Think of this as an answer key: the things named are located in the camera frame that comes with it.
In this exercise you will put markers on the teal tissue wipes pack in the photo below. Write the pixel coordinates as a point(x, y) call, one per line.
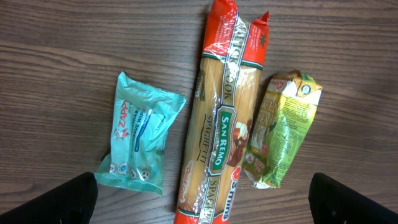
point(142, 116)

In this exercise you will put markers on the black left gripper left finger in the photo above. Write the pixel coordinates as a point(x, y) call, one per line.
point(72, 202)

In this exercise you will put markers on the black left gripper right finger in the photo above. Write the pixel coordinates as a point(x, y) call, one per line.
point(332, 202)

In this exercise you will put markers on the red spaghetti packet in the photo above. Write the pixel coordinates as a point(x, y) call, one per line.
point(234, 52)

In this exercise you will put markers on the green tea packet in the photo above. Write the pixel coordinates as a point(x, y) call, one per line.
point(285, 115)

